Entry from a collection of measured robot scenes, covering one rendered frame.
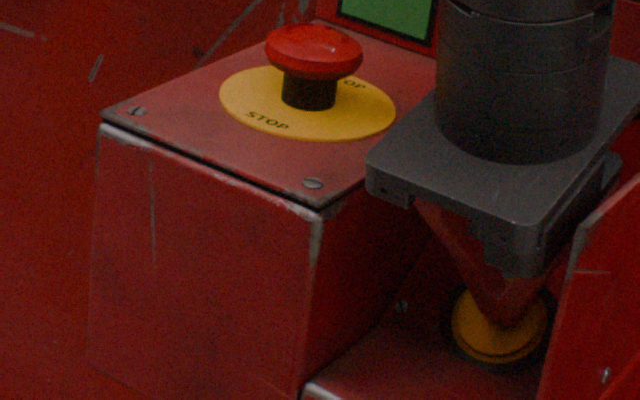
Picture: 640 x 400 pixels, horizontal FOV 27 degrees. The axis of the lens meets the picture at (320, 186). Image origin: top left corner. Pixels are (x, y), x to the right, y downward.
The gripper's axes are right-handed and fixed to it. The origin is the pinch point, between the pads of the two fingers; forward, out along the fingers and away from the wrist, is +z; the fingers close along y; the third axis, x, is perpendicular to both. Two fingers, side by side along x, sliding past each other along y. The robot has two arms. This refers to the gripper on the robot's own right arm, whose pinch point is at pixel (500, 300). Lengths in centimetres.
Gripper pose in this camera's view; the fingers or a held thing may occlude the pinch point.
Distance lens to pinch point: 52.9
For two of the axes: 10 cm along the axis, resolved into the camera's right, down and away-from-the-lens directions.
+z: 0.2, 7.7, 6.4
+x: -8.3, -3.5, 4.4
